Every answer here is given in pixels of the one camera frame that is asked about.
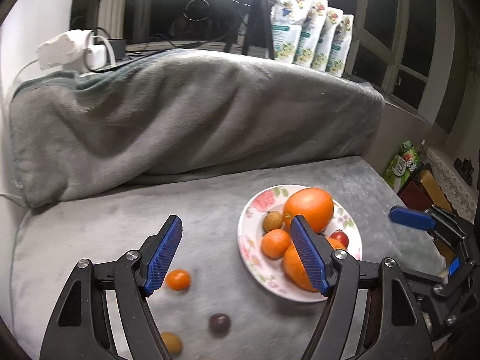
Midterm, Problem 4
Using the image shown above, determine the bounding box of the floral white plate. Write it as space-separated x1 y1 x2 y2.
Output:
238 184 363 303

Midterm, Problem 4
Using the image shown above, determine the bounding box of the red tomato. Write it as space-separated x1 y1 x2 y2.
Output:
328 230 349 250

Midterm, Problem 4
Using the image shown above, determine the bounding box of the white plug charger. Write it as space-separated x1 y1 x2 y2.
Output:
84 35 116 71

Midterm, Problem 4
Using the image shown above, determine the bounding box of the rough bumpy orange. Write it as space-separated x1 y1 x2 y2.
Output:
281 235 348 293

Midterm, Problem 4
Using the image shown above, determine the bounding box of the grey plush seat mat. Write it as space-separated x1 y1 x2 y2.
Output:
10 157 445 359

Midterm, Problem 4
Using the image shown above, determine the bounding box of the small mandarin orange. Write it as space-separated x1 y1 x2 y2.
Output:
260 229 291 259

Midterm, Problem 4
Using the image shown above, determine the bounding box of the dark purple grape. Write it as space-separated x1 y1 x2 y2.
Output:
208 313 231 336

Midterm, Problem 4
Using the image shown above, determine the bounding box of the brown cardboard box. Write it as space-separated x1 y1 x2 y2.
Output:
418 170 452 212

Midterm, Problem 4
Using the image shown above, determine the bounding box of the small orange kumquat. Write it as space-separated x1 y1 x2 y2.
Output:
165 269 191 291

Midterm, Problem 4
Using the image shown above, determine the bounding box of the red gift box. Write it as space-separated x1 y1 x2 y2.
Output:
398 181 433 211

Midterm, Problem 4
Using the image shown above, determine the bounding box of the black tripod stand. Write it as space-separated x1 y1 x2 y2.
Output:
223 0 274 60

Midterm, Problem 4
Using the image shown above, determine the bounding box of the brown longan fruit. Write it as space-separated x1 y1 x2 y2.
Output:
160 331 183 356
262 211 283 233

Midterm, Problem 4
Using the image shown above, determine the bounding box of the green printed carton box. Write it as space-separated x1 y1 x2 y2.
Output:
382 141 421 193

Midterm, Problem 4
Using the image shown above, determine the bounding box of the large smooth orange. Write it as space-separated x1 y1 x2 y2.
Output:
283 188 335 234

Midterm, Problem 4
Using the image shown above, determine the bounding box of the floral refill pouch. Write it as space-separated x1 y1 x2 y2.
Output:
270 0 313 63
294 0 328 68
325 15 355 77
311 7 343 72

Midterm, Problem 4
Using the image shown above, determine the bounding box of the white power strip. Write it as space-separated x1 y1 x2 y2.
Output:
37 29 93 71

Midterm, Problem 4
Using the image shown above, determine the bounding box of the grey blanket backrest cushion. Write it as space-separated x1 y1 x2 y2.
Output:
9 50 385 208

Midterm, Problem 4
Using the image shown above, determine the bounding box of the black cable on sill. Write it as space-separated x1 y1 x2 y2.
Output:
89 25 241 74

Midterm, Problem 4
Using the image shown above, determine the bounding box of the black power adapter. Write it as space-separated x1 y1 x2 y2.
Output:
109 39 126 61

